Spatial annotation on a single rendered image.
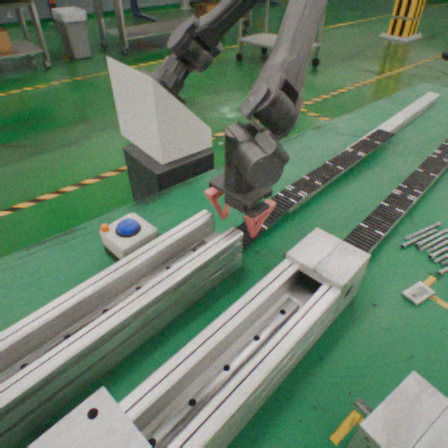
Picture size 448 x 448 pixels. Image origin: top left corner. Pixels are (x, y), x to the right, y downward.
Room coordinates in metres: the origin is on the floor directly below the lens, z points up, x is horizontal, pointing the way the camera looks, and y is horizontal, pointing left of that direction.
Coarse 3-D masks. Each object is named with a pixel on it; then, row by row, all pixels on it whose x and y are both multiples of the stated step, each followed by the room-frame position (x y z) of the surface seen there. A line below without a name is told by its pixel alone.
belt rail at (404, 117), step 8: (424, 96) 1.30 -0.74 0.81; (432, 96) 1.30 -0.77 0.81; (416, 104) 1.22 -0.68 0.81; (424, 104) 1.22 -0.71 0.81; (432, 104) 1.28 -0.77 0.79; (400, 112) 1.15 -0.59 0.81; (408, 112) 1.15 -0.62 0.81; (416, 112) 1.16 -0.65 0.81; (392, 120) 1.08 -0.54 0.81; (400, 120) 1.08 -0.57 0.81; (408, 120) 1.12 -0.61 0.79; (376, 128) 1.02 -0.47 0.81; (384, 128) 1.02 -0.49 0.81; (392, 128) 1.02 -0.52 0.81; (400, 128) 1.07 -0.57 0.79; (336, 176) 0.78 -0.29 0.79; (328, 184) 0.75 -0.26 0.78; (312, 192) 0.70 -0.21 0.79; (304, 200) 0.67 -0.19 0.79
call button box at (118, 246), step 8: (128, 216) 0.54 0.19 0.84; (136, 216) 0.54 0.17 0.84; (112, 224) 0.52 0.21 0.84; (144, 224) 0.52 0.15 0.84; (104, 232) 0.49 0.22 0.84; (112, 232) 0.50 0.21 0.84; (136, 232) 0.49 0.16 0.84; (144, 232) 0.50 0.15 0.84; (152, 232) 0.50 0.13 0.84; (104, 240) 0.49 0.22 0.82; (112, 240) 0.47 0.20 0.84; (120, 240) 0.47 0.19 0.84; (128, 240) 0.47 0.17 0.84; (136, 240) 0.47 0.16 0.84; (144, 240) 0.48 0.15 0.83; (152, 240) 0.49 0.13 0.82; (104, 248) 0.50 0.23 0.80; (112, 248) 0.47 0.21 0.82; (120, 248) 0.45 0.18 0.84; (128, 248) 0.46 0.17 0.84; (136, 248) 0.47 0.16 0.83; (112, 256) 0.48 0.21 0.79; (120, 256) 0.46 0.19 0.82
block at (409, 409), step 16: (400, 384) 0.19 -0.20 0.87; (416, 384) 0.19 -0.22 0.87; (384, 400) 0.17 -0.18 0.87; (400, 400) 0.17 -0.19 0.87; (416, 400) 0.17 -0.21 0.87; (432, 400) 0.17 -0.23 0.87; (368, 416) 0.16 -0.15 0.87; (384, 416) 0.16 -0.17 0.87; (400, 416) 0.16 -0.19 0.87; (416, 416) 0.16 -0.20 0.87; (432, 416) 0.16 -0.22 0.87; (368, 432) 0.14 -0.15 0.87; (384, 432) 0.14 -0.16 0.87; (400, 432) 0.14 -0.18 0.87; (416, 432) 0.14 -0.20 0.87; (432, 432) 0.14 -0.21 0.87
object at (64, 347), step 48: (192, 240) 0.48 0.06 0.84; (240, 240) 0.46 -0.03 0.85; (96, 288) 0.34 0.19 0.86; (144, 288) 0.34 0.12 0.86; (192, 288) 0.38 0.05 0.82; (0, 336) 0.26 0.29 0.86; (48, 336) 0.28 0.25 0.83; (96, 336) 0.26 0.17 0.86; (144, 336) 0.30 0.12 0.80; (0, 384) 0.21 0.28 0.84; (48, 384) 0.21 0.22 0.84; (0, 432) 0.16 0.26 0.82
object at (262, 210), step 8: (224, 200) 0.52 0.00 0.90; (232, 200) 0.50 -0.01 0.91; (240, 208) 0.49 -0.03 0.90; (256, 208) 0.49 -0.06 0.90; (264, 208) 0.49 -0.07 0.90; (272, 208) 0.51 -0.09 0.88; (248, 216) 0.47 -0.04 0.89; (256, 216) 0.47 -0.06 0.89; (264, 216) 0.51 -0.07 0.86; (248, 224) 0.49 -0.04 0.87; (256, 232) 0.51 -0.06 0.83
